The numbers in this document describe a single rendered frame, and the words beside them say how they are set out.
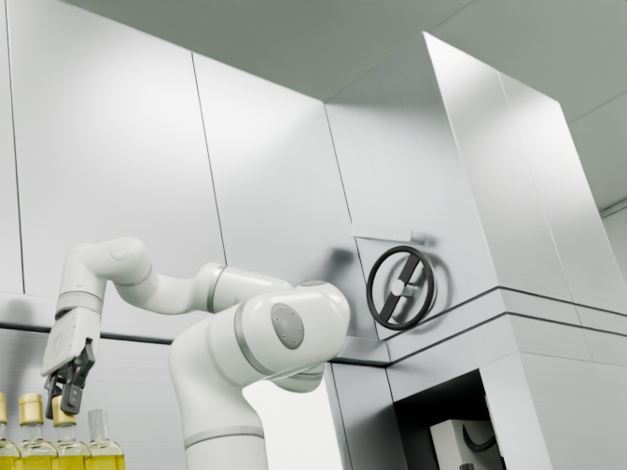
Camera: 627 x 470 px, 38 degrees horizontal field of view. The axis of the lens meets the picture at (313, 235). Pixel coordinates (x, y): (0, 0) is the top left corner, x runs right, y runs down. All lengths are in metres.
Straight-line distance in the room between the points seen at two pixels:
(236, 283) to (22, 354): 0.40
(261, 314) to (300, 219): 1.26
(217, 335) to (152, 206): 0.93
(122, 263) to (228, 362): 0.50
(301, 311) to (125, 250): 0.51
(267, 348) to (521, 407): 1.11
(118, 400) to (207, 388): 0.62
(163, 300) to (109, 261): 0.13
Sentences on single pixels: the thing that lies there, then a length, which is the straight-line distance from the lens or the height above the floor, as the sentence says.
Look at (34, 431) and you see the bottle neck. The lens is 1.42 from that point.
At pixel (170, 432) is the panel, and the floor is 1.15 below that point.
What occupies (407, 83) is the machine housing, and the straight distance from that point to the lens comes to 2.42.
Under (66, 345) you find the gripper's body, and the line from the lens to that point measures 1.48.
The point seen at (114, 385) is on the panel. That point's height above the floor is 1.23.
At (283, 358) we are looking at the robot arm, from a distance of 1.04.
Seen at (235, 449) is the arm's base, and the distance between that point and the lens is 1.04.
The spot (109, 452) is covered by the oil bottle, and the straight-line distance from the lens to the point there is 1.46.
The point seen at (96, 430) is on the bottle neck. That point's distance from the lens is 1.48.
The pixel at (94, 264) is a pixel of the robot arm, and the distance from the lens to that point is 1.54.
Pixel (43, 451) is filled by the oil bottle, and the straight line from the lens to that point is 1.40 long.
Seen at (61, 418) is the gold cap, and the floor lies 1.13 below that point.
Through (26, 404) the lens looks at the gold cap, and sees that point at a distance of 1.43.
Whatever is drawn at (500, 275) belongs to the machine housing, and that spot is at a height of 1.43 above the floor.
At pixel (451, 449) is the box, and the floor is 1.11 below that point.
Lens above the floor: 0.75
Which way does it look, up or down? 24 degrees up
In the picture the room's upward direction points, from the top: 12 degrees counter-clockwise
